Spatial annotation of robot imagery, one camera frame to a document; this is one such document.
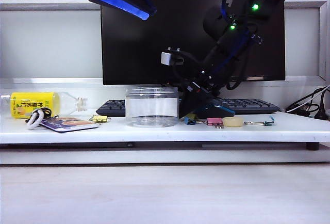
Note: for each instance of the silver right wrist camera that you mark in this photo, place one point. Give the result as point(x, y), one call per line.
point(167, 58)

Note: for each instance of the plastic bottle with yellow label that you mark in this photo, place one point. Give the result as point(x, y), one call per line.
point(31, 100)

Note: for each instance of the teal binder clip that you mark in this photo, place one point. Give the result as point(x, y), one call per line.
point(268, 122)

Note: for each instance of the black AOC computer monitor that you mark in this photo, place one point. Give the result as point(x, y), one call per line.
point(144, 53)

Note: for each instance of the black power plug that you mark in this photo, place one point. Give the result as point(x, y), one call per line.
point(321, 113)

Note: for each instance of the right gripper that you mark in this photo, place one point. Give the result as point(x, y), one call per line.
point(198, 87)

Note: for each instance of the black computer keyboard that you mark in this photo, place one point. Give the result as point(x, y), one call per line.
point(247, 105)

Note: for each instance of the blue binder clip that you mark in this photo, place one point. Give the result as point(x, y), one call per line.
point(190, 122)

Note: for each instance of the yellow binder clip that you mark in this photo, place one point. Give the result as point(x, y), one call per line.
point(191, 117)
point(99, 119)

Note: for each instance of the blue and black mouse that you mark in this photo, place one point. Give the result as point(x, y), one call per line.
point(223, 111)

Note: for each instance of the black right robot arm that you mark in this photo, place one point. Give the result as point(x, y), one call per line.
point(219, 20)

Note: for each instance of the pink binder clip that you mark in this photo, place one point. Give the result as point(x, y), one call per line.
point(214, 122)

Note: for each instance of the blue and orange card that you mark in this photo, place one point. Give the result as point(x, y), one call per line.
point(69, 126)

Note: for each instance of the yellow eraser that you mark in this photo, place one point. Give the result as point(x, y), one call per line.
point(232, 122)

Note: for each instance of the white desk riser board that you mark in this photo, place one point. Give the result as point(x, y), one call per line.
point(165, 134)

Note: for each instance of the clear plastic jar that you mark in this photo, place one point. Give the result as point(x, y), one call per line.
point(152, 105)

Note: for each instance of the aluminium partition frame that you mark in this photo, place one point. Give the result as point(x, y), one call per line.
point(51, 4)

